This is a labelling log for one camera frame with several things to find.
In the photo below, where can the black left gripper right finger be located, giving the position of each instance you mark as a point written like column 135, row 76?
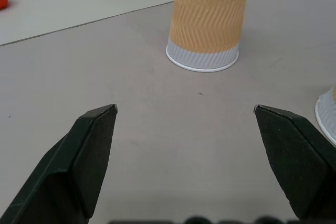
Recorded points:
column 296, row 166

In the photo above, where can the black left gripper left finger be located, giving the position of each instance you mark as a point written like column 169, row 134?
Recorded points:
column 78, row 166

